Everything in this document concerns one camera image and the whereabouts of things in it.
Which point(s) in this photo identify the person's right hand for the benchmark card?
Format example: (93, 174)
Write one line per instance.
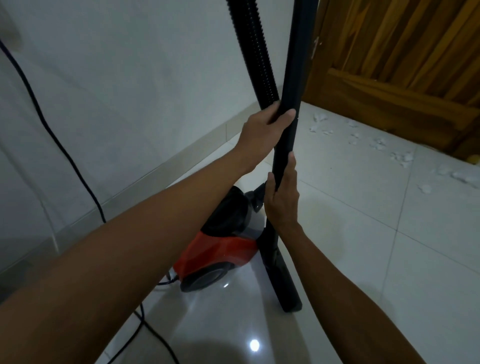
(285, 204)

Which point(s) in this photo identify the person's left hand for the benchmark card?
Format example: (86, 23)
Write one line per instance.
(260, 135)

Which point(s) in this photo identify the red and black vacuum cleaner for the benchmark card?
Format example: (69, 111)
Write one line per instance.
(221, 255)

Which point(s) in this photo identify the person's left forearm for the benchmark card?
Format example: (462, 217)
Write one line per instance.
(112, 262)

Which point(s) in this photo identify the person's right forearm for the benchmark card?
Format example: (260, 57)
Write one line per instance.
(345, 307)

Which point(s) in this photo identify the metal door hinge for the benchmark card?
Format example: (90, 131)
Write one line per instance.
(315, 47)

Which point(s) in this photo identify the scattered white paper scraps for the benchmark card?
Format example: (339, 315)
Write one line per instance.
(405, 156)

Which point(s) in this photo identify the brown wooden door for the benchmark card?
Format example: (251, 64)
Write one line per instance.
(393, 56)

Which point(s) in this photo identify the small yellow object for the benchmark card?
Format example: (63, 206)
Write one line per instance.
(474, 159)

